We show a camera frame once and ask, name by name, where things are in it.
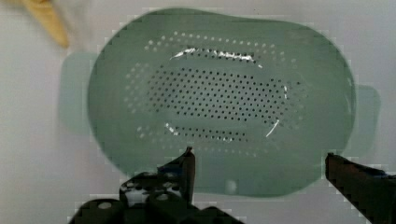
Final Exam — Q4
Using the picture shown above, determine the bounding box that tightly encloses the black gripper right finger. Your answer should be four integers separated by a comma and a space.
325, 153, 396, 224

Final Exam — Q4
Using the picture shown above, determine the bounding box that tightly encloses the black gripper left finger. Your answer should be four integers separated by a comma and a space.
68, 147, 243, 224

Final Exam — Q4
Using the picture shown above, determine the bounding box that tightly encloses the green plastic strainer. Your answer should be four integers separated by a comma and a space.
59, 8, 381, 197

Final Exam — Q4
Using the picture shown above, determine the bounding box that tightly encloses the yellow peeled banana toy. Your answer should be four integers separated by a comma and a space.
4, 0, 69, 49

